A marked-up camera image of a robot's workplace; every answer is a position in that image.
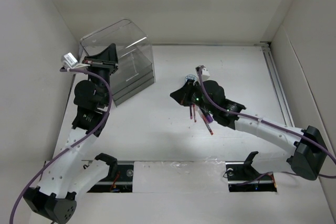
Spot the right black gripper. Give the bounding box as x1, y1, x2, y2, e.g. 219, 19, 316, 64
170, 79, 216, 115

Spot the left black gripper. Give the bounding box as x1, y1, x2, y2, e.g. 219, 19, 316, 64
82, 44, 119, 106

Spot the blue slime jar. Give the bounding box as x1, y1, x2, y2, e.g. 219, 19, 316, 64
184, 74, 197, 83

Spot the clear acrylic drawer organizer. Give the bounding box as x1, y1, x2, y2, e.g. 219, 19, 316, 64
79, 18, 155, 106

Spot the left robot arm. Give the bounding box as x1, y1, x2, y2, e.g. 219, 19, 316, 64
22, 44, 118, 223

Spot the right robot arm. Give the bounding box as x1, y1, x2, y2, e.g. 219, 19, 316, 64
170, 80, 329, 180

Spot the red pen middle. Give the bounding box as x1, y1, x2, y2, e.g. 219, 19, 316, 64
192, 104, 197, 123

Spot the purple highlighter marker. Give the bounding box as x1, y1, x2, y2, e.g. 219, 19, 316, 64
203, 111, 213, 124

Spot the red pen lower right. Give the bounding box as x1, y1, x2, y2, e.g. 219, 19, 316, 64
202, 115, 214, 135

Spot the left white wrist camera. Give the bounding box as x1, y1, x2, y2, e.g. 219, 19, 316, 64
61, 52, 79, 69

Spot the aluminium rail right side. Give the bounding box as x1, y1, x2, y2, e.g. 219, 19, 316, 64
260, 43, 295, 126

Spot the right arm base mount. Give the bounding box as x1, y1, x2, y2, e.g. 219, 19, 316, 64
223, 151, 277, 193

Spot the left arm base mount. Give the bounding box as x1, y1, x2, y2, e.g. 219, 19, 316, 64
88, 161, 134, 193

